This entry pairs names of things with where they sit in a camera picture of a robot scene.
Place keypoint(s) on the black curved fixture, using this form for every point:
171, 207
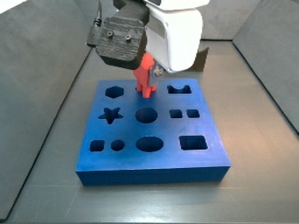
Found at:
198, 65

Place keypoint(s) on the red three prong object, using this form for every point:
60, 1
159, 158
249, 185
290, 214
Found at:
142, 75

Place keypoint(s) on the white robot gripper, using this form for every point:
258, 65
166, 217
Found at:
174, 34

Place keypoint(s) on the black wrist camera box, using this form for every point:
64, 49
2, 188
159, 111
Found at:
122, 40

